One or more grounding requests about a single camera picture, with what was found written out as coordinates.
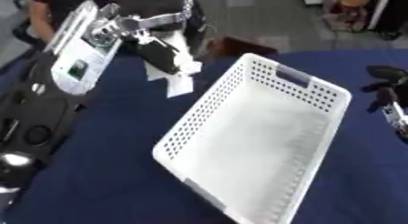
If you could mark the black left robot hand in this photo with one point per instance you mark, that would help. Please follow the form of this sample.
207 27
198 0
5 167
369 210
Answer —
159 9

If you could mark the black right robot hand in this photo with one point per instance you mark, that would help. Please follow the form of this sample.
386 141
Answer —
386 82

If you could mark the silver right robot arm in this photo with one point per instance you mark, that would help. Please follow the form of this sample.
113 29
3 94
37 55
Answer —
397 117

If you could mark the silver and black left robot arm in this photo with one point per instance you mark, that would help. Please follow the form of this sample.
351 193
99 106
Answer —
64 82

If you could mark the brown stool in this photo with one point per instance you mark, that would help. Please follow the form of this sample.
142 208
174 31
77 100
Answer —
241 46

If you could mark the person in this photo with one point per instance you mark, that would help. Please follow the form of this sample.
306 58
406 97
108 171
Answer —
58 3

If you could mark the white perforated plastic basket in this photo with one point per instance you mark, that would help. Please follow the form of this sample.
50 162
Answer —
255 136

